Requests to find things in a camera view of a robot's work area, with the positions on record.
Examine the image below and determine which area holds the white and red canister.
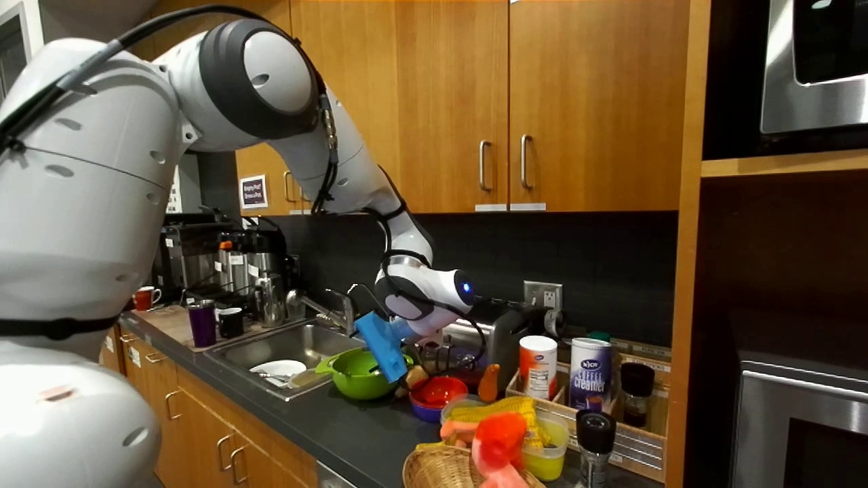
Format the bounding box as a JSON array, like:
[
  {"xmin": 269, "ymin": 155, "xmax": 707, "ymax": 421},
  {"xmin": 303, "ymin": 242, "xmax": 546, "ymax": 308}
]
[{"xmin": 515, "ymin": 334, "xmax": 561, "ymax": 403}]

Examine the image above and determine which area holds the stainless steel sink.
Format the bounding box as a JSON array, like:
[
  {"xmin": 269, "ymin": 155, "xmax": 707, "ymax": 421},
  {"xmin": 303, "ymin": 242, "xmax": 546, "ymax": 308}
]
[{"xmin": 204, "ymin": 318, "xmax": 367, "ymax": 406}]

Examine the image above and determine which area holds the red mug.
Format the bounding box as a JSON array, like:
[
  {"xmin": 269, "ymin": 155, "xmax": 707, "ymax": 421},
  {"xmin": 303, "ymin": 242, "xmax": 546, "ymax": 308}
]
[{"xmin": 129, "ymin": 283, "xmax": 166, "ymax": 315}]

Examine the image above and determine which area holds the pink plush toy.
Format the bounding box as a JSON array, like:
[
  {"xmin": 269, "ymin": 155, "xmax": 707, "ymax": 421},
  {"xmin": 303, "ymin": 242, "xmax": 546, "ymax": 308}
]
[{"xmin": 477, "ymin": 459, "xmax": 538, "ymax": 488}]

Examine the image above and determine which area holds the steel microwave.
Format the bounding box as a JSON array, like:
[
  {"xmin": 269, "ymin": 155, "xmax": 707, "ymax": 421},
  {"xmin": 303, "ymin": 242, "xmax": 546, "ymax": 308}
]
[{"xmin": 756, "ymin": 0, "xmax": 868, "ymax": 139}]

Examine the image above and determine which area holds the blue and white canister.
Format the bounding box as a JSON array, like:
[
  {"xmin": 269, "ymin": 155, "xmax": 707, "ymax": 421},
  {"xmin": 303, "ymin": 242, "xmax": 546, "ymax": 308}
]
[{"xmin": 566, "ymin": 334, "xmax": 615, "ymax": 411}]

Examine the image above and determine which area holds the red plastic bowl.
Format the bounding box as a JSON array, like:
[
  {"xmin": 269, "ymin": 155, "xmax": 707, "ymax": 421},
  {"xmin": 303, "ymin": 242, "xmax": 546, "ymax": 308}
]
[{"xmin": 407, "ymin": 372, "xmax": 472, "ymax": 411}]

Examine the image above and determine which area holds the purple brew a pot sign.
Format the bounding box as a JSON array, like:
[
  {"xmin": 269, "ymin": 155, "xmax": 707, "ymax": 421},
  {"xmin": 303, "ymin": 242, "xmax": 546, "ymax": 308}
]
[{"xmin": 236, "ymin": 171, "xmax": 272, "ymax": 215}]

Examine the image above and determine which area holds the built-in steel appliance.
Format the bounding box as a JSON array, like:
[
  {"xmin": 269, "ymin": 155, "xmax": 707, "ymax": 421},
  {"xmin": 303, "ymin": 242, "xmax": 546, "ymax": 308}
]
[{"xmin": 732, "ymin": 350, "xmax": 868, "ymax": 488}]

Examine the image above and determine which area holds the yellow plastic cup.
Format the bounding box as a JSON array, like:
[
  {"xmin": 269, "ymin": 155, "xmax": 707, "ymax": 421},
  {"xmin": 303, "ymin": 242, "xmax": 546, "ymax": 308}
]
[{"xmin": 521, "ymin": 411, "xmax": 571, "ymax": 486}]

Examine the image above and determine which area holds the wall power outlet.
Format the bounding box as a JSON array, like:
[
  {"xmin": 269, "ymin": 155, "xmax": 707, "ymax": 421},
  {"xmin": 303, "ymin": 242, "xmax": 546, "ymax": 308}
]
[{"xmin": 521, "ymin": 276, "xmax": 566, "ymax": 338}]

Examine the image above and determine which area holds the shiny metal kettle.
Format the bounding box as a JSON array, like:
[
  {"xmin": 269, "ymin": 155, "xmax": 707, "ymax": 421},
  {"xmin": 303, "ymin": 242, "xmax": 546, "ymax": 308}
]
[{"xmin": 249, "ymin": 268, "xmax": 287, "ymax": 327}]

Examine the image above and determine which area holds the black lidded jar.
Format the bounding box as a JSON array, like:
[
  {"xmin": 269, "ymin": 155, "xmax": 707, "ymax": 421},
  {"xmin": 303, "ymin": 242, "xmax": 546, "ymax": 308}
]
[{"xmin": 615, "ymin": 360, "xmax": 656, "ymax": 428}]

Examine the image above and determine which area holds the wooden base cabinet door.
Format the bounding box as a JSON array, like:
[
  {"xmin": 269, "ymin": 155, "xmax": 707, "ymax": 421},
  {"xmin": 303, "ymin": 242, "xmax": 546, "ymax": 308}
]
[{"xmin": 118, "ymin": 331, "xmax": 319, "ymax": 488}]

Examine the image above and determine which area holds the tall wooden shelf unit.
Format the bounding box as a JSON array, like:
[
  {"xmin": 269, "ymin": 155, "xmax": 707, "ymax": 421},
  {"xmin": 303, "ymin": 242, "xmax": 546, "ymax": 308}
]
[{"xmin": 665, "ymin": 0, "xmax": 868, "ymax": 488}]

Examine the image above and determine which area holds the black top pepper grinder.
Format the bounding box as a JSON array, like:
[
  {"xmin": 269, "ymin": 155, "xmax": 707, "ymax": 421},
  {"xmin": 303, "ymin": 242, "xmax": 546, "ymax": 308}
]
[{"xmin": 576, "ymin": 406, "xmax": 618, "ymax": 488}]

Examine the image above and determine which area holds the white plate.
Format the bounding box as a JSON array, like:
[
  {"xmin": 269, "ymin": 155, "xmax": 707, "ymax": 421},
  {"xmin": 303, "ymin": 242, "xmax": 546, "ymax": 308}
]
[{"xmin": 246, "ymin": 354, "xmax": 312, "ymax": 387}]

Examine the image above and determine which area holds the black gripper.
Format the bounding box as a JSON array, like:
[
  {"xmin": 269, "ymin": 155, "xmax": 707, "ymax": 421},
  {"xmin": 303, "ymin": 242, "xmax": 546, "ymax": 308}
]
[{"xmin": 401, "ymin": 325, "xmax": 475, "ymax": 379}]

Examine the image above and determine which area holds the purple steel tumbler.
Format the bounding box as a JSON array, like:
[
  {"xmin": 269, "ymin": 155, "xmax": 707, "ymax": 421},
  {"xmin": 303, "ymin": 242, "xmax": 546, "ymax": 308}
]
[{"xmin": 185, "ymin": 299, "xmax": 219, "ymax": 352}]

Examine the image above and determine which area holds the metal sink faucet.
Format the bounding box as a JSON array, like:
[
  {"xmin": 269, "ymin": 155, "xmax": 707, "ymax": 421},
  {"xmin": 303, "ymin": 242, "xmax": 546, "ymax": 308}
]
[{"xmin": 296, "ymin": 283, "xmax": 361, "ymax": 338}]

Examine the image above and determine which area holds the orange plush toy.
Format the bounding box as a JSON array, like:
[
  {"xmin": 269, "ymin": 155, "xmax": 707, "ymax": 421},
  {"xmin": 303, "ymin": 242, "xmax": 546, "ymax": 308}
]
[{"xmin": 468, "ymin": 410, "xmax": 531, "ymax": 475}]

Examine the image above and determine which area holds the wooden condiment tray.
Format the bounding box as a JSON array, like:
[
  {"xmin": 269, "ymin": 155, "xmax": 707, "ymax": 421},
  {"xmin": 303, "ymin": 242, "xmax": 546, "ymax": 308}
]
[{"xmin": 502, "ymin": 345, "xmax": 679, "ymax": 486}]

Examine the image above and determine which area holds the orange carrot toy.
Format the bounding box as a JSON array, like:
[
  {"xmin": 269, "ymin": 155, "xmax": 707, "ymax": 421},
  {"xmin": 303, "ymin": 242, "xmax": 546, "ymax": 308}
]
[{"xmin": 475, "ymin": 357, "xmax": 504, "ymax": 406}]

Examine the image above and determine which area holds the wicker basket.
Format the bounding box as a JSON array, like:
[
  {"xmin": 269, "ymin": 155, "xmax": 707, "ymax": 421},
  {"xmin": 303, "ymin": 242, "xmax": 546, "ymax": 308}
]
[{"xmin": 399, "ymin": 438, "xmax": 547, "ymax": 488}]

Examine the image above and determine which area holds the green plastic bowl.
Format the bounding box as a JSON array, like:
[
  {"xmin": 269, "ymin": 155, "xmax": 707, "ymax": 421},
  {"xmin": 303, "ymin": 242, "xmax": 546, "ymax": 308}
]
[{"xmin": 312, "ymin": 345, "xmax": 401, "ymax": 403}]

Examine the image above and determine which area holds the blue plastic bowl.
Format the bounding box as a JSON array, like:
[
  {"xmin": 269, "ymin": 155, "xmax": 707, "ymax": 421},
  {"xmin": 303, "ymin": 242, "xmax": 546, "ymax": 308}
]
[{"xmin": 407, "ymin": 402, "xmax": 449, "ymax": 426}]

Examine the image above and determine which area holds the black mug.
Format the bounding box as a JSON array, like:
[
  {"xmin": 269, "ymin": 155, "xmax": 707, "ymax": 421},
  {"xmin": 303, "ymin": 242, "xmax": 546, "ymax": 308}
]
[{"xmin": 213, "ymin": 304, "xmax": 246, "ymax": 341}]

